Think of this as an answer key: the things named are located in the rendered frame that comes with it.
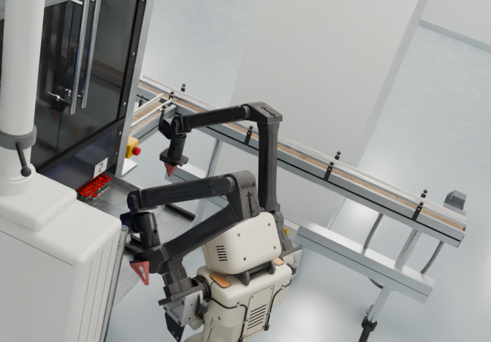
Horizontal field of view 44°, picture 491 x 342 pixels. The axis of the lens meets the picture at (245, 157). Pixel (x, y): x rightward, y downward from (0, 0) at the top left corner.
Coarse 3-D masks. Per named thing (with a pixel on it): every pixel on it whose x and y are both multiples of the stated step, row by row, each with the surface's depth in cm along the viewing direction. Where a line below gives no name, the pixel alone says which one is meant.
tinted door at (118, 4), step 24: (120, 0) 212; (72, 24) 192; (120, 24) 219; (72, 48) 197; (96, 48) 211; (120, 48) 226; (72, 72) 203; (96, 72) 218; (120, 72) 234; (96, 96) 225; (120, 96) 243; (72, 120) 216; (96, 120) 233; (72, 144) 224
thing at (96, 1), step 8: (96, 0) 186; (96, 8) 188; (96, 16) 189; (96, 24) 191; (88, 40) 194; (88, 48) 195; (88, 56) 196; (88, 64) 197; (88, 72) 199; (88, 80) 201; (80, 96) 205; (80, 104) 205
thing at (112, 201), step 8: (112, 176) 267; (112, 184) 267; (120, 184) 267; (128, 184) 266; (104, 192) 261; (112, 192) 262; (120, 192) 263; (128, 192) 265; (104, 200) 256; (112, 200) 257; (120, 200) 259; (96, 208) 250; (104, 208) 252; (112, 208) 253; (120, 208) 254; (160, 208) 259
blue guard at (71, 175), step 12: (96, 144) 239; (108, 144) 249; (72, 156) 226; (84, 156) 234; (96, 156) 244; (108, 156) 254; (60, 168) 221; (72, 168) 229; (84, 168) 238; (60, 180) 225; (72, 180) 234; (84, 180) 243
